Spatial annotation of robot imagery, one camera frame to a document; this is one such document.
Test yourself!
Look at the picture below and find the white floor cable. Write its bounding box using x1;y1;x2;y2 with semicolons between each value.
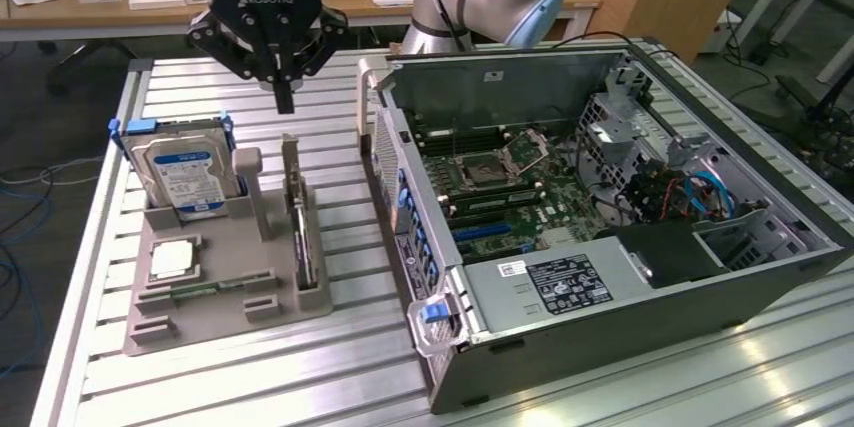
0;156;103;186

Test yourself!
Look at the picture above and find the open black PC case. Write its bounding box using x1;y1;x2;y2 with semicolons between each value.
356;36;854;416

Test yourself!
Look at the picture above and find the blue data wire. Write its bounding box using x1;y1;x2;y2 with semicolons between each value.
686;171;739;221

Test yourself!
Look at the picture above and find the black chair base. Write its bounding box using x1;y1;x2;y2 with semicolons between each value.
39;39;139;96

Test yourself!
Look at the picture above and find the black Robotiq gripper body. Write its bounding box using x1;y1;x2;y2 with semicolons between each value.
203;0;323;56

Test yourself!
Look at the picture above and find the CPU socket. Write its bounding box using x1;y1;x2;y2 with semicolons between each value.
455;150;516;194

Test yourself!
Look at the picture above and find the red wire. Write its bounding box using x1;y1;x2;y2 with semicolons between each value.
657;174;689;221

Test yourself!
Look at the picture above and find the grey power supply unit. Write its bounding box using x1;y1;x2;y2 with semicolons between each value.
459;236;653;336

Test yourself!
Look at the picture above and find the green RAM stick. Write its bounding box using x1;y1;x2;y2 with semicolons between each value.
169;280;247;301

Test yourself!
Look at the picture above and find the silver CPU chip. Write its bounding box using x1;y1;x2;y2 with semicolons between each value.
147;241;200;279

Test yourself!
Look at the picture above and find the blue expansion slot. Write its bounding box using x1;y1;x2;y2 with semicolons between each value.
452;220;515;244

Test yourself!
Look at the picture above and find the hard disk with blue bracket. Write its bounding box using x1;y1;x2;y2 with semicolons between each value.
108;111;246;223

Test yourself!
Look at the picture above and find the RAM stick with black label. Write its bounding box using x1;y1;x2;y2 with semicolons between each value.
447;189;543;211

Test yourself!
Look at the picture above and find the graphics card with metal bracket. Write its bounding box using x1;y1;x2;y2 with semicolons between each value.
279;132;319;294

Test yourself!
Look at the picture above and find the grey printed parts rack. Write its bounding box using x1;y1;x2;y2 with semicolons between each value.
121;131;335;358

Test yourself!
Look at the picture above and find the black power cable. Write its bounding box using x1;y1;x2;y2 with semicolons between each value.
552;30;675;56

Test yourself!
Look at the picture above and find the white desk frame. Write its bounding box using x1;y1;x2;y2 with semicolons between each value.
726;0;854;84

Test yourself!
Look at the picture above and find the metal disk bay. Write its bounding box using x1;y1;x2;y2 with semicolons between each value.
691;199;813;273

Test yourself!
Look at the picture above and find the metal socket cover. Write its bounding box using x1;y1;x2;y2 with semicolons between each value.
500;126;556;174

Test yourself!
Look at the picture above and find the blue floor cable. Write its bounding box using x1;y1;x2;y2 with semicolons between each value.
0;186;49;379

